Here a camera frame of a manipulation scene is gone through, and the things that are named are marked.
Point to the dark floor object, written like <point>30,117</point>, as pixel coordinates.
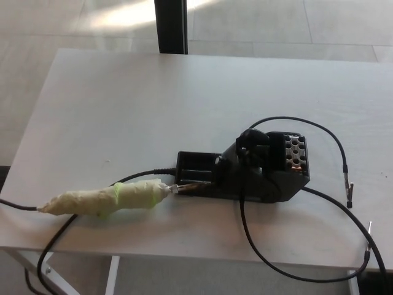
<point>376,285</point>

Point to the black soldering station base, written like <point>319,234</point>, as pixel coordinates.
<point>276,184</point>

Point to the white metal table leg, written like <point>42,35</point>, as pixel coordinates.
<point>112,276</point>
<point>353,284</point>
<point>52,276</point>

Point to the black vertical pillar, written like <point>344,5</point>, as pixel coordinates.
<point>171,27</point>

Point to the tape-wrapped soldering iron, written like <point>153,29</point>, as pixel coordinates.
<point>92,199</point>

